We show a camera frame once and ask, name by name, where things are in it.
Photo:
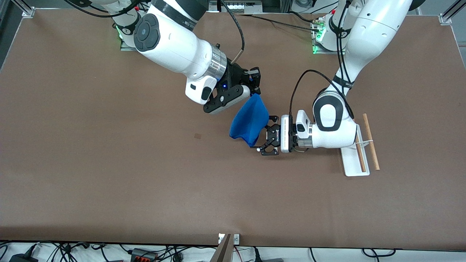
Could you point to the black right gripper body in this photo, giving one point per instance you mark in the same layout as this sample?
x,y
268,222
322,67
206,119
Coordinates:
x,y
236,76

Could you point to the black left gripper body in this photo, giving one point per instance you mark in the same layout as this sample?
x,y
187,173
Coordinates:
x,y
277,138

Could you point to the blue microfibre towel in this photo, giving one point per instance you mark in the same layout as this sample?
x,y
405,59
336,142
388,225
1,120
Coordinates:
x,y
249,122

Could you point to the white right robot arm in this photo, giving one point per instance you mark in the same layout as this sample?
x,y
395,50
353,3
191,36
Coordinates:
x,y
171,43

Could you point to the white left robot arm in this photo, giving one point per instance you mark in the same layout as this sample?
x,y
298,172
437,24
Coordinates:
x,y
371,32

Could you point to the white rack with wooden rods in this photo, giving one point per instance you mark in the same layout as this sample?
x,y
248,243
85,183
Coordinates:
x,y
351,163

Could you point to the white socket box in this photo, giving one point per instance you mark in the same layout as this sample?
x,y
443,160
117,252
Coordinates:
x,y
247,7

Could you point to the black plug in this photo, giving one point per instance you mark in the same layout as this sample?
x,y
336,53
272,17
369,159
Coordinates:
x,y
256,254

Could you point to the grey flat box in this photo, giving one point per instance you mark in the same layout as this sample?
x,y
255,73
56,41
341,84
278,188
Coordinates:
x,y
273,260

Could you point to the red and black connector block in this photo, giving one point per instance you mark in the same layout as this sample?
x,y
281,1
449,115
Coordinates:
x,y
143,256

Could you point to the black power adapter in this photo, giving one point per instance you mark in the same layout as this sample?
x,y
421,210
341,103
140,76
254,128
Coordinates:
x,y
23,258

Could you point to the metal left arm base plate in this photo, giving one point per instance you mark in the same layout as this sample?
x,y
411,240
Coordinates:
x,y
320,52

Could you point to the small metal edge bracket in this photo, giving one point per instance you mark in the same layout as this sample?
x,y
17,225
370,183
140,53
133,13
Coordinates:
x,y
236,239

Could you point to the grey camera pole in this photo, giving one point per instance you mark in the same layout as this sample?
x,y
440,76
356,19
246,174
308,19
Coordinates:
x,y
222,253

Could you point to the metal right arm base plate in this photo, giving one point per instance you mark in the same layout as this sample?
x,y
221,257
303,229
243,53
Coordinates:
x,y
125,47

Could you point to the metal table corner bracket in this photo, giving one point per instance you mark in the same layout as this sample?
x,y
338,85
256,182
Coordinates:
x,y
29,12
446,19

